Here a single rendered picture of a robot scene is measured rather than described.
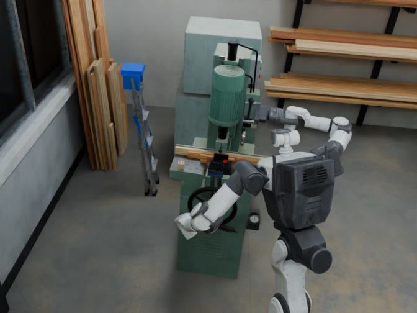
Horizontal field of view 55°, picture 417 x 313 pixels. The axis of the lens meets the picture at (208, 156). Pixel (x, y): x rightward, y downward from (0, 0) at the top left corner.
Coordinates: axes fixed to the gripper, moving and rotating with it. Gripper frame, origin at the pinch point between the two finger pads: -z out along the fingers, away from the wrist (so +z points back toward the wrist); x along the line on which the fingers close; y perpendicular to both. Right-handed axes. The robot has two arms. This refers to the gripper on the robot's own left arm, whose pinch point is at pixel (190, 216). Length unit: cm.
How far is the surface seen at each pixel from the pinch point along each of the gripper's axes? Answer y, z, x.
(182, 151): 35.3, -30.2, 5.9
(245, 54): 73, -20, 65
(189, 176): 19.7, -17.7, 5.5
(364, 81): 26, -242, 193
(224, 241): -31, -43, 5
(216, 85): 61, 2, 43
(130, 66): 111, -79, -12
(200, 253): -34, -50, -14
